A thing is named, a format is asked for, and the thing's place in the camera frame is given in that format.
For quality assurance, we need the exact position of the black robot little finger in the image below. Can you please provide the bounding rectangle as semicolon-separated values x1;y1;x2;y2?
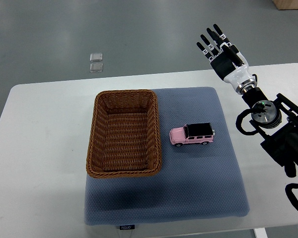
196;42;214;61

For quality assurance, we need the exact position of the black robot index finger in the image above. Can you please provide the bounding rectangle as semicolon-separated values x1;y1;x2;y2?
213;24;228;44

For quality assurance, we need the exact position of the lower clear floor plate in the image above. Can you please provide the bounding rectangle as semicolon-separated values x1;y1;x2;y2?
89;63;103;72

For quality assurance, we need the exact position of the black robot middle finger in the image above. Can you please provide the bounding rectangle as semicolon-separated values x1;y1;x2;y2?
207;27;223;51

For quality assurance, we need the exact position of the white table leg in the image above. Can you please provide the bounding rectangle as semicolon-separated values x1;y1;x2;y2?
253;228;268;238

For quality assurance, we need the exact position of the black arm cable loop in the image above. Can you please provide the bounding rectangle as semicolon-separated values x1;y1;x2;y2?
235;108;259;136

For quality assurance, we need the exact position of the wooden box corner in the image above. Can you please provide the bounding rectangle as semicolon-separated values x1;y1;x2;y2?
273;0;298;10

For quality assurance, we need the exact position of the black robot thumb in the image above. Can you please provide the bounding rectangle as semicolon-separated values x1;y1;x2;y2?
227;47;243;66

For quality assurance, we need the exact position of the clear floor plate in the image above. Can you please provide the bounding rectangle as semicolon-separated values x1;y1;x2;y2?
89;53;103;62
89;63;103;72

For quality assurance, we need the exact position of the blue grey cushion mat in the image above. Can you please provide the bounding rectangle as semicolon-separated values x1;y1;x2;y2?
85;87;249;225

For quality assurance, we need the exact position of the brown wicker basket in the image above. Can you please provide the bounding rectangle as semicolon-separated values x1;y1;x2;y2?
86;89;162;179

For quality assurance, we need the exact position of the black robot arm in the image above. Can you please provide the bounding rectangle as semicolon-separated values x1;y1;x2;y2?
197;24;298;178

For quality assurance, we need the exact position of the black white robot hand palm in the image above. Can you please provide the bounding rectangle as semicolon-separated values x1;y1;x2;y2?
210;43;257;94

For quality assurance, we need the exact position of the pink toy car black roof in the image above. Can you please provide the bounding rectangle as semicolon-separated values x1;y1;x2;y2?
169;122;216;147

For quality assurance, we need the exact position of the upper clear floor plate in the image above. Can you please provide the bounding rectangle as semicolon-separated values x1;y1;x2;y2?
89;53;103;62

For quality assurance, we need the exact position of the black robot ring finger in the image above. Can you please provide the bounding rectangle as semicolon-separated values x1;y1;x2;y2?
200;34;219;57

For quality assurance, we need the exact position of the black cable lower right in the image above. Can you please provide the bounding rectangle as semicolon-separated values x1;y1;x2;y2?
285;183;298;219

